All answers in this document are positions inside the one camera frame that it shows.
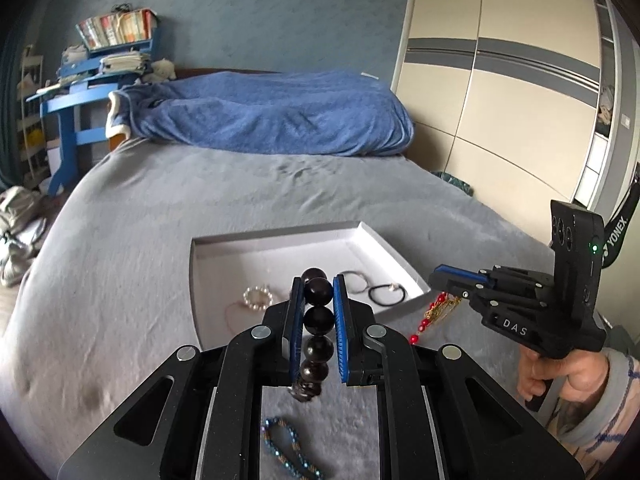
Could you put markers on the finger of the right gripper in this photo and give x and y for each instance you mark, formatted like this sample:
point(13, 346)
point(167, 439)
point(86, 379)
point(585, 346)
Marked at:
point(449, 277)

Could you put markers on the blue blanket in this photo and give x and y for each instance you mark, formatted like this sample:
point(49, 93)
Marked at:
point(329, 113)

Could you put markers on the white shelf rack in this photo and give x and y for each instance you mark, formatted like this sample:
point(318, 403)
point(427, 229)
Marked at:
point(31, 132)

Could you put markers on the blue wooden desk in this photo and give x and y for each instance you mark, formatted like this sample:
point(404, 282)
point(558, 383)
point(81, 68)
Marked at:
point(66, 101)

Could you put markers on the right hand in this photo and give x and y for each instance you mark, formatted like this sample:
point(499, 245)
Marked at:
point(585, 375)

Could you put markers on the silver bangle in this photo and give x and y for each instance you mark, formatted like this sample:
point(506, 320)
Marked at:
point(356, 282)

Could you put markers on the red bead gold tassel charm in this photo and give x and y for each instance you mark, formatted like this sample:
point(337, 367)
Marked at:
point(437, 310)

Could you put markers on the grey cardboard tray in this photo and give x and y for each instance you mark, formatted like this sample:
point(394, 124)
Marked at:
point(234, 277)

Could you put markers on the grey bag on floor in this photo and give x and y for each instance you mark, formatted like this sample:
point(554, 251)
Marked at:
point(22, 225)

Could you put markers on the grey sleeve right forearm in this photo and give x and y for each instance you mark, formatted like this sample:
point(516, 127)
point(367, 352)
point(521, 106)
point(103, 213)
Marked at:
point(604, 440)

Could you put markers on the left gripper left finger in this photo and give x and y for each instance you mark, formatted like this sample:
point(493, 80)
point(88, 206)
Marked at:
point(294, 327)

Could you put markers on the row of books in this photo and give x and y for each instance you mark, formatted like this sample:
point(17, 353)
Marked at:
point(117, 28)

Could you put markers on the white plush toy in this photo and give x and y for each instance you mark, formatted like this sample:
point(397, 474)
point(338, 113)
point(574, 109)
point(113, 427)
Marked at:
point(161, 70)

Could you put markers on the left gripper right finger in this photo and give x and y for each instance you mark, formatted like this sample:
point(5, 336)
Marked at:
point(354, 360)

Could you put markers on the cream wardrobe with grey stripes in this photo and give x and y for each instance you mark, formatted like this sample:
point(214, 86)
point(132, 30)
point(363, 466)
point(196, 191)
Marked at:
point(526, 101)

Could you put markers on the grey bedspread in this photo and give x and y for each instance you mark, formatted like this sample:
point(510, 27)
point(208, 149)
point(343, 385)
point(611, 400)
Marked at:
point(107, 299)

